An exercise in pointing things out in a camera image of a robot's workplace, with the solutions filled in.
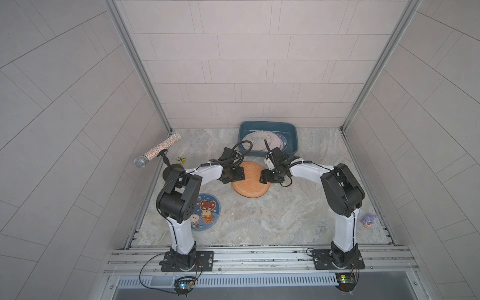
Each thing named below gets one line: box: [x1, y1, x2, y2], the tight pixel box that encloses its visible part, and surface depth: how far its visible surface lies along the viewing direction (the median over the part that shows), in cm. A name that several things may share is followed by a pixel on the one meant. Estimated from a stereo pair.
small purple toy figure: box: [360, 214, 380, 229], surface depth 80 cm
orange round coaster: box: [231, 161, 270, 199], surface depth 92 cm
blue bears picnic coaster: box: [276, 133, 289, 152], surface depth 111 cm
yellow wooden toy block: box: [175, 156, 187, 165], surface depth 102 cm
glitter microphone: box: [133, 133, 182, 169], surface depth 79 cm
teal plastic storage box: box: [237, 120, 299, 157], surface depth 114 cm
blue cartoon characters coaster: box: [190, 192, 222, 232], surface depth 85 cm
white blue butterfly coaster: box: [242, 130, 282, 152], surface depth 113 cm
